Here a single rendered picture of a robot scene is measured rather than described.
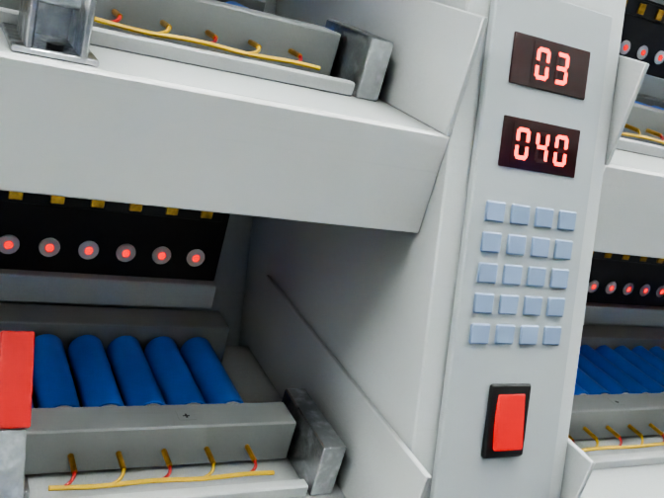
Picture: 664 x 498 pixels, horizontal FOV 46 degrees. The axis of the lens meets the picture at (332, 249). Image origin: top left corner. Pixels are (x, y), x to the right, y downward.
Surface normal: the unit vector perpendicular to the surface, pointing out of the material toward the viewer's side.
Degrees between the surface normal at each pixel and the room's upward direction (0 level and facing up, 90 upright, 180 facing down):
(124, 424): 19
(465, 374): 90
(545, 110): 90
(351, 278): 90
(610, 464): 109
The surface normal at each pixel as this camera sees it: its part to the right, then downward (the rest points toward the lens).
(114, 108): 0.42, 0.41
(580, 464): -0.87, -0.07
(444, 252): 0.48, 0.10
